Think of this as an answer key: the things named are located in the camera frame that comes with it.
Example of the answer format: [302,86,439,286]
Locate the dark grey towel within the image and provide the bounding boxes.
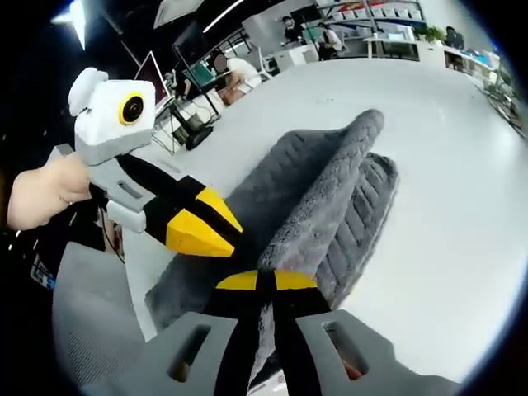
[144,108,400,391]

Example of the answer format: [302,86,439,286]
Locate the person's left hand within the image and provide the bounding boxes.
[7,158,94,231]

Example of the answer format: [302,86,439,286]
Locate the black computer mouse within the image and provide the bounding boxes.
[185,125,214,152]

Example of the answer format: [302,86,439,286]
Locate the black laptop stand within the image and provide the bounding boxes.
[167,87,226,157]

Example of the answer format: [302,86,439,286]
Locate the white laptop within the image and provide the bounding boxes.
[134,50,175,115]

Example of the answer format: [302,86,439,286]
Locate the white mesh chair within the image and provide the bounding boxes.
[51,241,166,396]

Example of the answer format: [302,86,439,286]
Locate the ceiling air conditioner panel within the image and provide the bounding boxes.
[153,0,245,31]

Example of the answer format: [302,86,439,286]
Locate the person's black shirt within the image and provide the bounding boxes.
[0,205,111,292]

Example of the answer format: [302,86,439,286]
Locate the white swivel chair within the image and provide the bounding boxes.
[246,44,274,82]

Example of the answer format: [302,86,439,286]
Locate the chest worn device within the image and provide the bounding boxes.
[29,252,58,290]

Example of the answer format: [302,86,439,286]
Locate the white cabinet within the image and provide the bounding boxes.
[274,44,319,72]

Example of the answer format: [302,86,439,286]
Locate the white office desk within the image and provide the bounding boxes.
[362,35,446,63]

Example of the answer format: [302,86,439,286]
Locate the shelf of white storage bins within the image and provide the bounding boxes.
[329,0,426,21]

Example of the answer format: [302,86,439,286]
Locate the small green plant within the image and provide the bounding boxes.
[413,25,447,43]

